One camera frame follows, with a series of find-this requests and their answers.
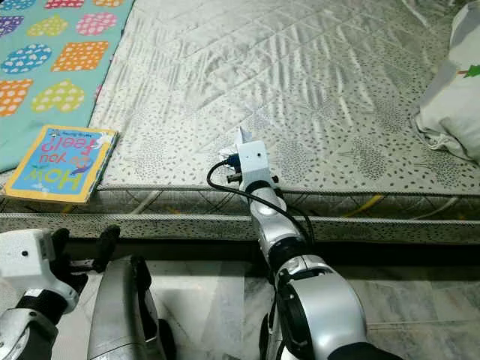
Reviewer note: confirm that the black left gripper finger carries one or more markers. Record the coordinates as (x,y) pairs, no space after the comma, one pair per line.
(61,244)
(107,247)

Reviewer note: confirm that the white paper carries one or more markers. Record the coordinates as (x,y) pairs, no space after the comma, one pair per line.
(236,141)

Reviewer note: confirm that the blue yellow children's book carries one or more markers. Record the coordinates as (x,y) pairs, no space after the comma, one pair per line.
(56,169)

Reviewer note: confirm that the white pillow with green print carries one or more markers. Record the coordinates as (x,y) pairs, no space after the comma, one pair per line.
(454,97)

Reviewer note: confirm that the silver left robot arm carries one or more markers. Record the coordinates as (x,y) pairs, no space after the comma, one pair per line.
(34,334)

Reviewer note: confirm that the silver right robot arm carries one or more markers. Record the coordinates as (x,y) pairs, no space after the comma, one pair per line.
(270,217)

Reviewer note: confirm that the silver robot left leg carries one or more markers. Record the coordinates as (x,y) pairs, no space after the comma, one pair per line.
(120,315)

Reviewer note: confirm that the silver robot leg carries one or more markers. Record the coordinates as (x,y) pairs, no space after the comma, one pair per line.
(120,315)
(270,341)

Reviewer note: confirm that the teal blanket with colourful shapes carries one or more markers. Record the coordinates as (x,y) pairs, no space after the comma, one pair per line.
(22,142)

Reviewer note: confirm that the silver robot right leg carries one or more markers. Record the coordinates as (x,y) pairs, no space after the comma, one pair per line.
(270,341)

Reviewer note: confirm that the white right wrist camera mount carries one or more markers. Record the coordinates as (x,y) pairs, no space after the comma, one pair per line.
(256,161)

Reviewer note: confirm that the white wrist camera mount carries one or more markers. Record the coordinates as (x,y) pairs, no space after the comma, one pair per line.
(256,161)
(26,259)

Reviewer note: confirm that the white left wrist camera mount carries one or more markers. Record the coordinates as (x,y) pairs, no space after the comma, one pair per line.
(26,259)

